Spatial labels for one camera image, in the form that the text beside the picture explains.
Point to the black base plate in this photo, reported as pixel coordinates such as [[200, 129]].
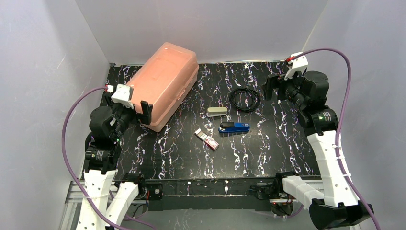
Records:
[[281, 206]]

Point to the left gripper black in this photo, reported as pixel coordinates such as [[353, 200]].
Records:
[[133, 112]]

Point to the aluminium frame rail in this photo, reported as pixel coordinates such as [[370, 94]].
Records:
[[318, 121], [211, 187]]

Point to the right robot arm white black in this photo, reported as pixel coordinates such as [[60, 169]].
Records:
[[337, 205]]

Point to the beige small stapler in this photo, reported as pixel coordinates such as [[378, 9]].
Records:
[[216, 111]]

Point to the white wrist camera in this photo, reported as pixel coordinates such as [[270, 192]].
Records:
[[297, 65], [123, 95]]

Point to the pink plastic storage box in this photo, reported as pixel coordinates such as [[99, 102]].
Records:
[[164, 81]]

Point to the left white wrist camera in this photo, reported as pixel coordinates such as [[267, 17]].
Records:
[[123, 95]]

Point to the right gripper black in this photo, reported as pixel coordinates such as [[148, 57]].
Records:
[[279, 89]]

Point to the blue stapler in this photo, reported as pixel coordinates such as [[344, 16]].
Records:
[[234, 127]]

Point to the aluminium frame rail front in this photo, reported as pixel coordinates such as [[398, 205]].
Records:
[[211, 187]]

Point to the aluminium frame rail right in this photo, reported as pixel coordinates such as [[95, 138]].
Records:
[[318, 121]]

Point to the red white staple box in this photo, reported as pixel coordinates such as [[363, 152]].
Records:
[[208, 140]]

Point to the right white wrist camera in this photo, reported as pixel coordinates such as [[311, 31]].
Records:
[[297, 65]]

